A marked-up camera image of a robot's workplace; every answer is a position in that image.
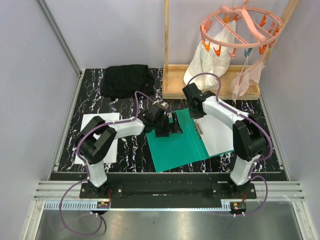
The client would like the white hanging towel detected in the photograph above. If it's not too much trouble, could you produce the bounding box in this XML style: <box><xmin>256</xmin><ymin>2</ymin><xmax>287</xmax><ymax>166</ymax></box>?
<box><xmin>183</xmin><ymin>19</ymin><xmax>238</xmax><ymax>93</ymax></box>

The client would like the wooden rack frame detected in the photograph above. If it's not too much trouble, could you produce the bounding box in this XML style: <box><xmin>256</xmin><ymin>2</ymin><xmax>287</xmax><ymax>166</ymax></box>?
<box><xmin>162</xmin><ymin>0</ymin><xmax>299</xmax><ymax>101</ymax></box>

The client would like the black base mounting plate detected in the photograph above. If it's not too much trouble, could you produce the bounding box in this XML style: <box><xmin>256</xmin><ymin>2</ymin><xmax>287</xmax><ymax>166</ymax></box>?
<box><xmin>79</xmin><ymin>175</ymin><xmax>257</xmax><ymax>211</ymax></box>

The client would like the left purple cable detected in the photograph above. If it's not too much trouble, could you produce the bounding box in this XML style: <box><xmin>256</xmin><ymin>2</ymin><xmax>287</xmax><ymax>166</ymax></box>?
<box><xmin>58</xmin><ymin>91</ymin><xmax>161</xmax><ymax>237</ymax></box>

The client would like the black folded cloth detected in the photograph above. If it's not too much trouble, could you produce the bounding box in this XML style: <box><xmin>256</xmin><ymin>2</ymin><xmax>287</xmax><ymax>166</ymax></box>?
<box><xmin>99</xmin><ymin>64</ymin><xmax>155</xmax><ymax>100</ymax></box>

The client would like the green file folder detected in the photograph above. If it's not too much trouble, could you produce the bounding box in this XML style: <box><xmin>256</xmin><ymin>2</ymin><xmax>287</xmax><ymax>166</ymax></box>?
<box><xmin>145</xmin><ymin>108</ymin><xmax>236</xmax><ymax>173</ymax></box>

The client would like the metal folder binding clasp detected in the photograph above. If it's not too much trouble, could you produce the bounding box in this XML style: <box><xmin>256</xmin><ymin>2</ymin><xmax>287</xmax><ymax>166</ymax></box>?
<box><xmin>194</xmin><ymin>119</ymin><xmax>203</xmax><ymax>138</ymax></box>

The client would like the pink round clip hanger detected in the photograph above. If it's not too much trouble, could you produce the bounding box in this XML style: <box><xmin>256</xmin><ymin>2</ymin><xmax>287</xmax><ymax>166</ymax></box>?
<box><xmin>200</xmin><ymin>0</ymin><xmax>285</xmax><ymax>59</ymax></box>

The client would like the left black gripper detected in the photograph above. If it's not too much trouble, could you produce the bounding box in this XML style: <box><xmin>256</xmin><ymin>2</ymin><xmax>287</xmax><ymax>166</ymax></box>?
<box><xmin>153</xmin><ymin>112</ymin><xmax>183</xmax><ymax>138</ymax></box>

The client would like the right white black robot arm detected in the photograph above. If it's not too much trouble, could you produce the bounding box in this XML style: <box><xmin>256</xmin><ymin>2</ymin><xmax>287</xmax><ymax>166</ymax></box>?
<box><xmin>182</xmin><ymin>83</ymin><xmax>273</xmax><ymax>199</ymax></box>

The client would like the pink hanging mesh cloth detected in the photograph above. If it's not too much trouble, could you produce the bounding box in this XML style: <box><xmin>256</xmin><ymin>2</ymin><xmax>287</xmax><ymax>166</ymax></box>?
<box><xmin>230</xmin><ymin>56</ymin><xmax>265</xmax><ymax>101</ymax></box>

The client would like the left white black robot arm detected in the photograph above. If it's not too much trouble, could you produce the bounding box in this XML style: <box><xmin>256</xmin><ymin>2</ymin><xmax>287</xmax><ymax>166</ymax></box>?
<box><xmin>76</xmin><ymin>103</ymin><xmax>183</xmax><ymax>198</ymax></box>

